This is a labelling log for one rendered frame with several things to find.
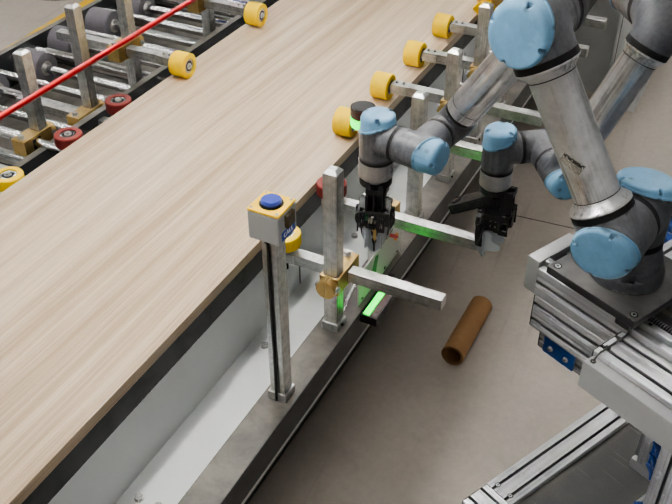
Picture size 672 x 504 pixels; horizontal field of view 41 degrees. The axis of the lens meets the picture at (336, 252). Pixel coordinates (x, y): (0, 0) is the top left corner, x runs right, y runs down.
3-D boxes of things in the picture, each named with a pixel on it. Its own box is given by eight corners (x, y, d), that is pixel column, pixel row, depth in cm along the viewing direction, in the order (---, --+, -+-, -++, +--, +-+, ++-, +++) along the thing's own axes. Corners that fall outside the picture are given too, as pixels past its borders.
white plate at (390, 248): (400, 251, 244) (402, 221, 238) (359, 306, 226) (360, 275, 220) (398, 250, 244) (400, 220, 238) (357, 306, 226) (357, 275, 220)
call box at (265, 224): (297, 231, 176) (296, 198, 172) (279, 250, 171) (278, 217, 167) (266, 221, 179) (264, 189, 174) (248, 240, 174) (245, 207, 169)
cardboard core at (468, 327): (493, 299, 324) (464, 350, 302) (490, 316, 329) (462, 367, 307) (472, 293, 327) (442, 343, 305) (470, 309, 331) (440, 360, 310)
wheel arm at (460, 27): (588, 54, 290) (589, 43, 288) (585, 58, 287) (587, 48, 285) (443, 26, 308) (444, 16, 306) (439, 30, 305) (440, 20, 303)
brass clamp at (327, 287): (361, 270, 219) (361, 254, 216) (336, 302, 209) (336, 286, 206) (338, 263, 221) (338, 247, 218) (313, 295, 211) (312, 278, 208)
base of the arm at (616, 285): (678, 275, 182) (690, 236, 176) (632, 305, 174) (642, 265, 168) (618, 240, 191) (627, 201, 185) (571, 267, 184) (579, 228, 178)
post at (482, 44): (478, 143, 293) (494, 1, 264) (475, 148, 290) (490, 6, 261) (468, 140, 294) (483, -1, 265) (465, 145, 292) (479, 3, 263)
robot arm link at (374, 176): (360, 148, 194) (398, 151, 193) (360, 166, 196) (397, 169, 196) (356, 167, 188) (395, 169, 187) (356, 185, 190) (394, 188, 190)
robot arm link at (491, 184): (475, 173, 207) (487, 157, 213) (474, 190, 210) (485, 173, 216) (507, 181, 205) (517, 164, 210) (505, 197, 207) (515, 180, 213)
